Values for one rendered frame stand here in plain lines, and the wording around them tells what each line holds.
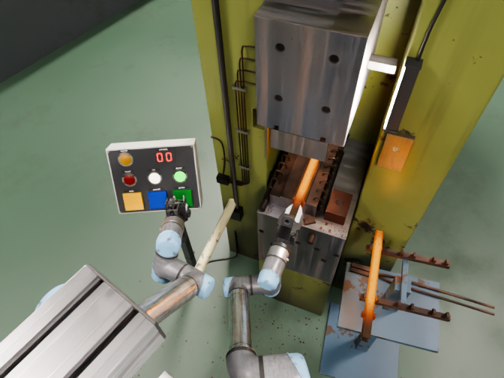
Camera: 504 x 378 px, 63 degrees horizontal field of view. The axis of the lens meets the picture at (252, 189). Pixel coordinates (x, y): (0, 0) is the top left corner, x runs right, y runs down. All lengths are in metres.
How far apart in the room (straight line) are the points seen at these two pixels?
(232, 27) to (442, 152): 0.80
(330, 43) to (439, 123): 0.48
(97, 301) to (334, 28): 0.90
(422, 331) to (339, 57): 1.19
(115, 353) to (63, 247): 2.63
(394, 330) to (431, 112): 0.91
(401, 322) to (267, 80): 1.14
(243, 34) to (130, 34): 3.20
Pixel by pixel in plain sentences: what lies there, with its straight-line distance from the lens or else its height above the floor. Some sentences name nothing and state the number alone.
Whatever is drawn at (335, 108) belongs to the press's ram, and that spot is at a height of 1.52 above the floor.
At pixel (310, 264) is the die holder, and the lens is 1.96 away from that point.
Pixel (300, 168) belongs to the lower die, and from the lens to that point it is 1.77.
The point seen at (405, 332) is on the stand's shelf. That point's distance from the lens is 1.87.
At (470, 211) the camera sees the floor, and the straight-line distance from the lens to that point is 3.13.
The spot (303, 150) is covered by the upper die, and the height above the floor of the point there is 1.30.
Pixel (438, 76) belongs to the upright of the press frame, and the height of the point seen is 1.60.
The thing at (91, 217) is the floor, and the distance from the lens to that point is 3.03.
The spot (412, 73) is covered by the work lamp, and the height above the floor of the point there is 1.61.
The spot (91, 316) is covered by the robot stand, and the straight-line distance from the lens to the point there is 0.38.
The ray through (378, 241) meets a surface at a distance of 1.69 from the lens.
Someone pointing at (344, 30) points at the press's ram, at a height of 1.76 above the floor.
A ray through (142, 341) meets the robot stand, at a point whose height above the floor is 2.02.
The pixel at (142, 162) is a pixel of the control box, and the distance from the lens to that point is 1.65.
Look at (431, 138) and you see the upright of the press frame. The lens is 1.47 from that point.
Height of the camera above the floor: 2.36
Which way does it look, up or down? 54 degrees down
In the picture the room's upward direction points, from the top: 3 degrees counter-clockwise
